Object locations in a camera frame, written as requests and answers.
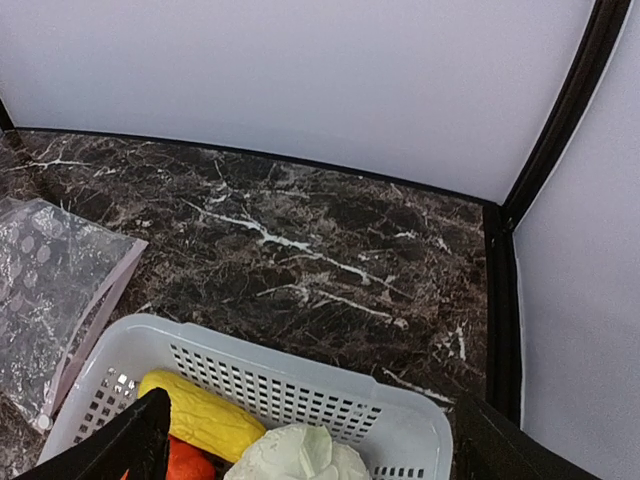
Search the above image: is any black right corner post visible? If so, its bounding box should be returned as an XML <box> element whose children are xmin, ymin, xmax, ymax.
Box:
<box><xmin>483</xmin><ymin>0</ymin><xmax>633</xmax><ymax>427</ymax></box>

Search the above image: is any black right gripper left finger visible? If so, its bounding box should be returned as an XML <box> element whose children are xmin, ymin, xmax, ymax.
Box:
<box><xmin>20</xmin><ymin>388</ymin><xmax>171</xmax><ymax>480</ymax></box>

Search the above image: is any clear zip top bag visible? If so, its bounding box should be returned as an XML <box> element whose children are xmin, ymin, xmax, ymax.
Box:
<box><xmin>1</xmin><ymin>197</ymin><xmax>147</xmax><ymax>432</ymax></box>

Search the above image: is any black corner post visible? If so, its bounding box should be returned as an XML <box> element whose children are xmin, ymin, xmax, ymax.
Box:
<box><xmin>0</xmin><ymin>100</ymin><xmax>15</xmax><ymax>132</ymax></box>
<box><xmin>483</xmin><ymin>0</ymin><xmax>633</xmax><ymax>427</ymax></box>

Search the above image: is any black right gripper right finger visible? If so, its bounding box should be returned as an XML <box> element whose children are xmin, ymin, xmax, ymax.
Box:
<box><xmin>457</xmin><ymin>394</ymin><xmax>597</xmax><ymax>480</ymax></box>

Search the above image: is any white perforated plastic basket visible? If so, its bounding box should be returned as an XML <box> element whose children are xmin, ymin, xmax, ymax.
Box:
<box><xmin>39</xmin><ymin>314</ymin><xmax>453</xmax><ymax>479</ymax></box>

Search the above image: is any black left corner post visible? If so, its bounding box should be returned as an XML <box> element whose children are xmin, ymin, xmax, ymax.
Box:
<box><xmin>0</xmin><ymin>100</ymin><xmax>15</xmax><ymax>132</ymax></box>

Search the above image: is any yellow toy corn cob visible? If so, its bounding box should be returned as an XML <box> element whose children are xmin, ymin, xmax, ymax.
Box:
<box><xmin>138</xmin><ymin>370</ymin><xmax>266</xmax><ymax>463</ymax></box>

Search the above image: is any white toy cauliflower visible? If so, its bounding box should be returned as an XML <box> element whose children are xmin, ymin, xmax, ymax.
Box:
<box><xmin>224</xmin><ymin>424</ymin><xmax>371</xmax><ymax>480</ymax></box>

